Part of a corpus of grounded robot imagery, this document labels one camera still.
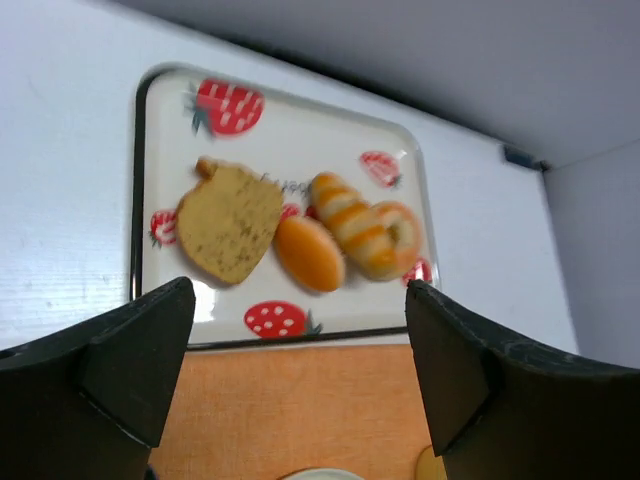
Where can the striped croissant bread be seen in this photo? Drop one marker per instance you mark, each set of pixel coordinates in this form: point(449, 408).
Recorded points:
point(354, 225)

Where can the white and blue plate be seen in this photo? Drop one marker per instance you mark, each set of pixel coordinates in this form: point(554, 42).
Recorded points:
point(322, 474)

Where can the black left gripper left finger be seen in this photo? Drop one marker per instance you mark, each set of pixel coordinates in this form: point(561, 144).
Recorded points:
point(91, 401)

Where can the yellow mug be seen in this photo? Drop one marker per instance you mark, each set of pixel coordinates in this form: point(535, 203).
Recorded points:
point(429, 466)

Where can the orange cloth placemat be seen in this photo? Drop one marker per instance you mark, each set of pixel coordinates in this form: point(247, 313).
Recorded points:
point(264, 414)

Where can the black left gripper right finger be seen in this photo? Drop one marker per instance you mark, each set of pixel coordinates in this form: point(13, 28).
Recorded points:
point(500, 405)

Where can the black corner label right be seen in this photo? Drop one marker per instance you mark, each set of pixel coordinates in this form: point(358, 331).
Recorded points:
point(523, 159)

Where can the orange oval bun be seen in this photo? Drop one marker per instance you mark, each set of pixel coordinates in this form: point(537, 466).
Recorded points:
point(309, 254)

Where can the speckled toast bread slice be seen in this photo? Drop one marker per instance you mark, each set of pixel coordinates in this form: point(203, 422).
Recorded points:
point(227, 222)

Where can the strawberry pattern white tray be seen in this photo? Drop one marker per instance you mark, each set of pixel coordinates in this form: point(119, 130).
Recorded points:
point(182, 114)

